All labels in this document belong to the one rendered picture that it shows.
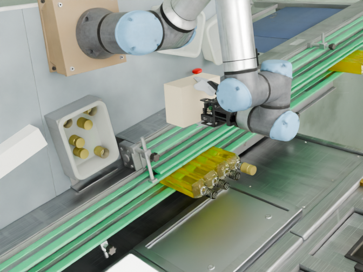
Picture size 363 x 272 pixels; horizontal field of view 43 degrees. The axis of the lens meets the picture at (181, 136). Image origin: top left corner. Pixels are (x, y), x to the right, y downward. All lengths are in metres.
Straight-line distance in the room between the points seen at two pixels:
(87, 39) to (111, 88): 0.29
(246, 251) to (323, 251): 0.24
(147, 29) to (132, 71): 0.41
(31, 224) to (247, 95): 0.82
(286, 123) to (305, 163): 0.78
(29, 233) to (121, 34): 0.65
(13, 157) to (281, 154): 1.08
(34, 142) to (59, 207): 0.24
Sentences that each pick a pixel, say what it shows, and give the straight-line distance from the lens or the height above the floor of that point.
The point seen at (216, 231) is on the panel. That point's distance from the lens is 1.55.
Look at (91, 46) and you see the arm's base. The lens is 1.37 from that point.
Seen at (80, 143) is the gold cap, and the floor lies 0.81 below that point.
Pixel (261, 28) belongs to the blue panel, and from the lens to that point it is 2.63.
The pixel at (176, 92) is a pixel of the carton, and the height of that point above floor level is 1.10.
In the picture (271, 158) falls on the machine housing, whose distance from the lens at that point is 1.94.
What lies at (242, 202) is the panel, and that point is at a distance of 1.65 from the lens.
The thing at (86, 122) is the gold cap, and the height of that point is 0.81.
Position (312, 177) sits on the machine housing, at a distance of 1.81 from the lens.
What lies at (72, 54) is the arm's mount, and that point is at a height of 0.85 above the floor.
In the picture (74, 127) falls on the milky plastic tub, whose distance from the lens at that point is 1.54.
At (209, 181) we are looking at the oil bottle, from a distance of 1.54.
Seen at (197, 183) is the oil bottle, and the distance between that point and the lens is 1.51.
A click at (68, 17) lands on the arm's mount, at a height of 0.84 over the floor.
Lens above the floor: 2.05
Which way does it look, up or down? 44 degrees down
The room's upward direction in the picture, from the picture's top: 108 degrees clockwise
